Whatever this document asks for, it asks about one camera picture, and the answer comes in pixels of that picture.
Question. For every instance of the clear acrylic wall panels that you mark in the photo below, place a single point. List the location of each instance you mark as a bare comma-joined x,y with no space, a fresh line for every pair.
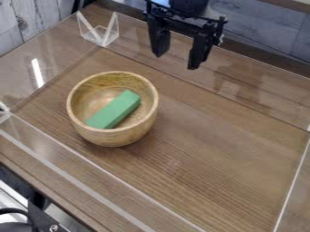
220,167

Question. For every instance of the green rectangular block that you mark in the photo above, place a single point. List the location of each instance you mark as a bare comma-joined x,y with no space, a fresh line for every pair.
114,111

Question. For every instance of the clear acrylic corner bracket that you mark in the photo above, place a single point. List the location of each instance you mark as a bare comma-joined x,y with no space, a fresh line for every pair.
98,35

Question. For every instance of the wooden bowl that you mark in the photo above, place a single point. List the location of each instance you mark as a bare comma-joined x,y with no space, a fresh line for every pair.
93,92

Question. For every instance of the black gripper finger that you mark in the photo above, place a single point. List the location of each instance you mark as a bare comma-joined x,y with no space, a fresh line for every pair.
159,36
201,46

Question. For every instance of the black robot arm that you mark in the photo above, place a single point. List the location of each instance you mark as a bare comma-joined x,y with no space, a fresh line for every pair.
191,18

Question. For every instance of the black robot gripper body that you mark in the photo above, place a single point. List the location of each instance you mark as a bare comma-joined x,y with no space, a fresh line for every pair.
189,16

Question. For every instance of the black table clamp bracket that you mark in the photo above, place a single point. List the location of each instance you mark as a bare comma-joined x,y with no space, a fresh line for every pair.
41,219

